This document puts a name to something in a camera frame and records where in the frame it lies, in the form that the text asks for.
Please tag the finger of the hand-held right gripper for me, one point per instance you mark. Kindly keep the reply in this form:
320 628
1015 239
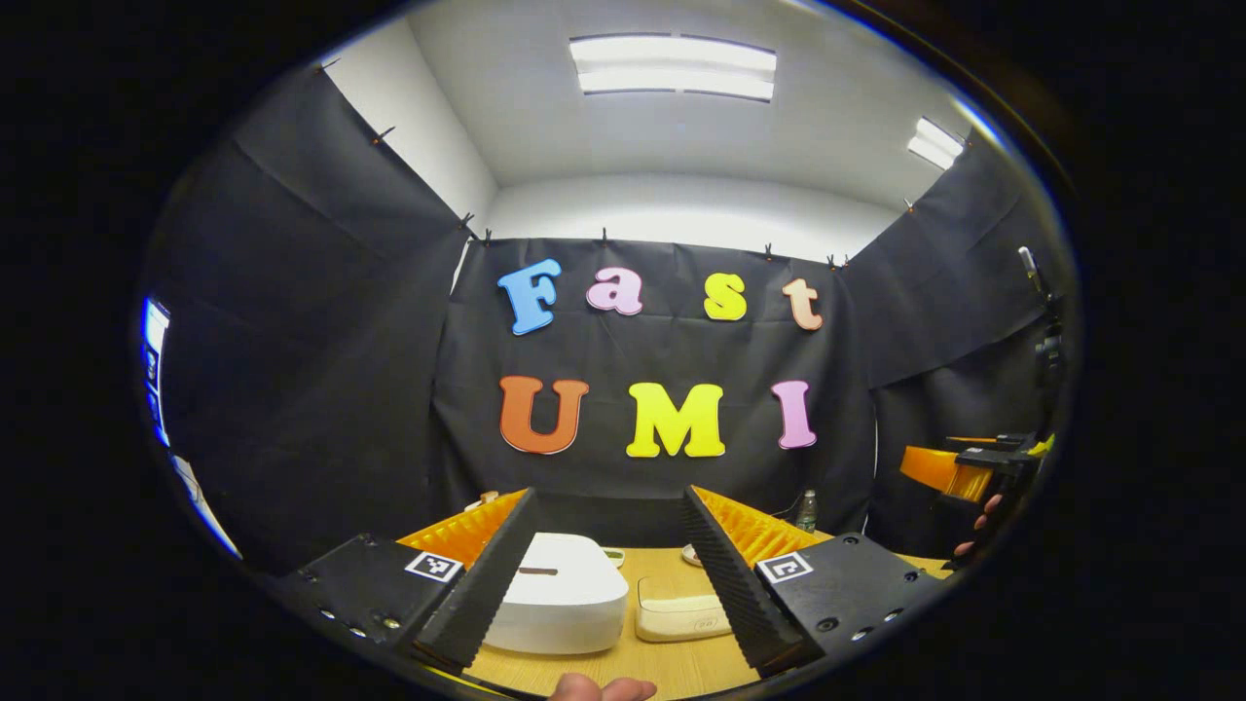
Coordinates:
939 472

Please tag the clear plastic water bottle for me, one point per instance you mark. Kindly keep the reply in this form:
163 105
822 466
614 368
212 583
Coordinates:
806 514

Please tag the white toaster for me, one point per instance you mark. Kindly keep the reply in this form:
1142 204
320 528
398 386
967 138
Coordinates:
482 503

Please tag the small ceiling light panel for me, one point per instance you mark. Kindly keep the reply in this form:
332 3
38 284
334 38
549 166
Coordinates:
934 144

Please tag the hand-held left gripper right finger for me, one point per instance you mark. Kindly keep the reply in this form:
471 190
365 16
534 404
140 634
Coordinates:
735 584

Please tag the white printed sign board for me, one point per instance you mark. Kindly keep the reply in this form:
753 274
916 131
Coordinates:
204 516

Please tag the black backdrop cloth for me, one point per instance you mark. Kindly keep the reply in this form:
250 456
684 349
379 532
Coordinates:
321 370

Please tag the glowing blue-white screen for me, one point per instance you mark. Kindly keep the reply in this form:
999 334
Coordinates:
156 326

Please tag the white round plate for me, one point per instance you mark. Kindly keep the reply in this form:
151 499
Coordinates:
689 555

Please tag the small white divided dish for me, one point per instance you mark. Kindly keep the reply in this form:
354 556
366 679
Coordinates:
614 557

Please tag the white rice cooker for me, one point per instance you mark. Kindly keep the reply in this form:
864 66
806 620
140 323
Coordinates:
565 604

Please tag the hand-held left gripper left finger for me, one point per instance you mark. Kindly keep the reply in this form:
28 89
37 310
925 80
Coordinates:
487 584

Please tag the large ceiling light panel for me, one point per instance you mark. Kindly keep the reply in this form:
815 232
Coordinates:
672 68

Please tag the clear plastic container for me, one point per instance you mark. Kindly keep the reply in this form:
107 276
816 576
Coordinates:
681 623

